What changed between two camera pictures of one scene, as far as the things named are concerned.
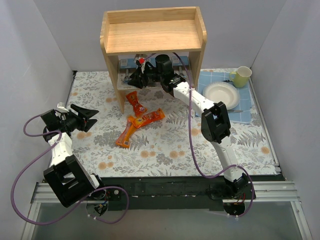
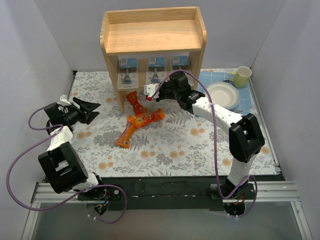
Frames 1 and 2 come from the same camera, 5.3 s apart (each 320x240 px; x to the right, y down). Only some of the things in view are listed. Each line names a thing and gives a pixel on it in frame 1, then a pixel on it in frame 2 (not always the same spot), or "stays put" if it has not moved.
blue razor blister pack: (127, 67) stays put
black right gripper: (144, 75) -> (163, 90)
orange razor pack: (138, 122) stays put
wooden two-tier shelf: (171, 31) stays put
